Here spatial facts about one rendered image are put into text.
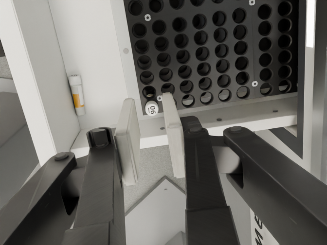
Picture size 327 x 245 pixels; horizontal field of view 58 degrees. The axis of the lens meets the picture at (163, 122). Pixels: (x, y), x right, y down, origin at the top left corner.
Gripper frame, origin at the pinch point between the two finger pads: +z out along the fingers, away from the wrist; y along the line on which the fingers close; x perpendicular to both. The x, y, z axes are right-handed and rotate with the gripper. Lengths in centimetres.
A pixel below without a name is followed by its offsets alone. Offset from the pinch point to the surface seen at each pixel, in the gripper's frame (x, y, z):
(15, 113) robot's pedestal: -16, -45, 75
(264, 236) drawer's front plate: -21.6, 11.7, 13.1
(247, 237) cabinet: -34.0, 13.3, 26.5
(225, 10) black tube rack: 6.3, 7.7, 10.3
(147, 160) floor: -52, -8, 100
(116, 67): 1.9, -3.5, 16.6
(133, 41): 4.8, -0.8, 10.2
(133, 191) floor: -67, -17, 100
